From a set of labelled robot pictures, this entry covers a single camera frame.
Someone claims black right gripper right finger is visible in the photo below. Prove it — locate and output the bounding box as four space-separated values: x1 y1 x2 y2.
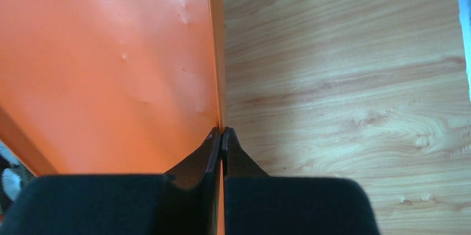
222 128 379 234

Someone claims orange compartment cookie box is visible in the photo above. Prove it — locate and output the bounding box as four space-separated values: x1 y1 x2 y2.
1 142 35 217

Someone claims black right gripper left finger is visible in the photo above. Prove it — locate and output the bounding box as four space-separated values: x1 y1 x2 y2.
1 128 222 234

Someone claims orange box lid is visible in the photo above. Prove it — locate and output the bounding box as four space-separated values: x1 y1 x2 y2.
0 0 227 235

